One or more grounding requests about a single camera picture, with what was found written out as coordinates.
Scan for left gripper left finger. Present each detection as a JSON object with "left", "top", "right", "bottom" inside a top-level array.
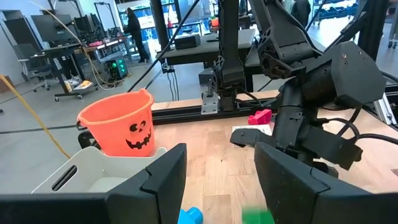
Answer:
[{"left": 105, "top": 142, "right": 188, "bottom": 224}]

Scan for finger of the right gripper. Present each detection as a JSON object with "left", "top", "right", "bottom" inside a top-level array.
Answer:
[{"left": 312, "top": 161, "right": 340, "bottom": 181}]

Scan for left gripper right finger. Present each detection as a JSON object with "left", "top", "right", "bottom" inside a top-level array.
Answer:
[{"left": 254, "top": 141, "right": 398, "bottom": 224}]

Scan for red toy block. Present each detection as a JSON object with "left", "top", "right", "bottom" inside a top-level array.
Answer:
[{"left": 247, "top": 108, "right": 273, "bottom": 126}]

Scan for light blue toy block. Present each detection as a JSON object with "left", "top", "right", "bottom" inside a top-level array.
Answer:
[{"left": 177, "top": 206, "right": 205, "bottom": 224}]

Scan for small dark green brick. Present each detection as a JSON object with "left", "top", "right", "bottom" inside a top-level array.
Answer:
[{"left": 241, "top": 207, "right": 276, "bottom": 224}]

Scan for playing card right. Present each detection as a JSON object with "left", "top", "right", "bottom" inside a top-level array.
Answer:
[{"left": 231, "top": 124, "right": 274, "bottom": 137}]

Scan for light grey plastic bin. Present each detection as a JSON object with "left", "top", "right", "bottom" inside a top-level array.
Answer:
[{"left": 30, "top": 146, "right": 168, "bottom": 194}]

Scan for orange pumpkin face bucket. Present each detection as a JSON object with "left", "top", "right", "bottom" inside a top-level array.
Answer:
[{"left": 76, "top": 88, "right": 156, "bottom": 158}]

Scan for dark grey desk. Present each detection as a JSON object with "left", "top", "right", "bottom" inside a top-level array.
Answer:
[{"left": 155, "top": 28, "right": 256, "bottom": 93}]

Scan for black box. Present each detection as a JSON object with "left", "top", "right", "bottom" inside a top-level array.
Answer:
[{"left": 174, "top": 33, "right": 202, "bottom": 50}]

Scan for computer tower green lights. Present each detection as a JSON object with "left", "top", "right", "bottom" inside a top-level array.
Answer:
[{"left": 104, "top": 57, "right": 129, "bottom": 82}]

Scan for black rolling desk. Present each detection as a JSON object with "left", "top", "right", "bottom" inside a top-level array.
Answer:
[{"left": 40, "top": 42, "right": 100, "bottom": 103}]

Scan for person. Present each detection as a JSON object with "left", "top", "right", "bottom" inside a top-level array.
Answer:
[{"left": 123, "top": 7, "right": 150, "bottom": 63}]

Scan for grey office chair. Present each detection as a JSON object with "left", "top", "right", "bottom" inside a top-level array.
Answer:
[{"left": 12, "top": 43, "right": 53, "bottom": 93}]

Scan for black monitor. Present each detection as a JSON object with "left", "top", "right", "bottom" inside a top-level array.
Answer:
[{"left": 31, "top": 14, "right": 75, "bottom": 44}]

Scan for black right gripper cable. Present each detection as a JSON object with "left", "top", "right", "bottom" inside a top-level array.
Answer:
[{"left": 317, "top": 107, "right": 398, "bottom": 147}]

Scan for yellow cable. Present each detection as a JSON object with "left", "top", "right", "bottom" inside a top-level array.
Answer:
[{"left": 0, "top": 73, "right": 72, "bottom": 159}]

